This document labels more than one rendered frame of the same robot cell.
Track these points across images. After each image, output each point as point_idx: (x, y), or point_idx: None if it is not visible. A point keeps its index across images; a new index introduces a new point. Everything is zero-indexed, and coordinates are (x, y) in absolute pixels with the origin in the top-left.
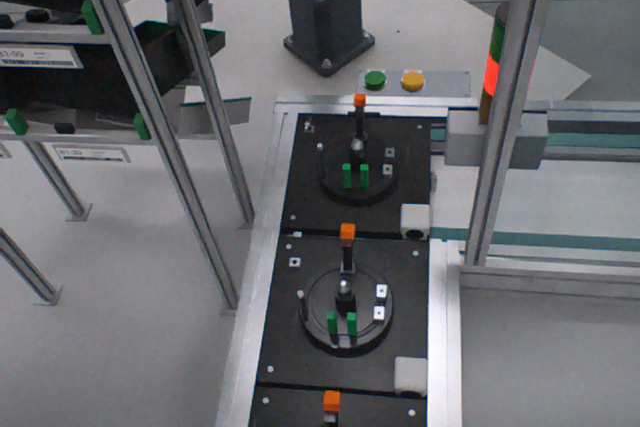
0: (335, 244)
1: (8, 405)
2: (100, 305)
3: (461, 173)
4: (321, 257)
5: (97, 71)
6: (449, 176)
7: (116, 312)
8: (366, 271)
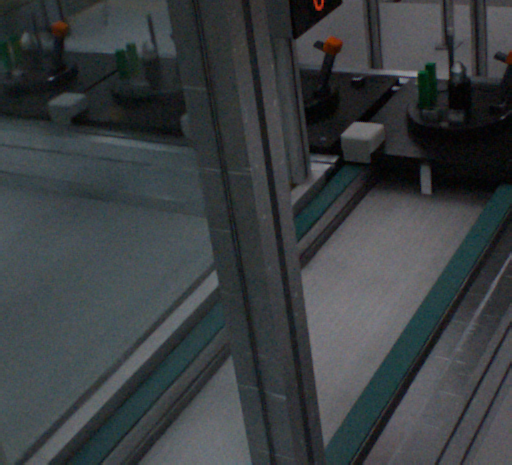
0: (367, 101)
1: (355, 40)
2: (422, 64)
3: (446, 223)
4: (356, 94)
5: None
6: (446, 214)
7: (410, 70)
8: (314, 100)
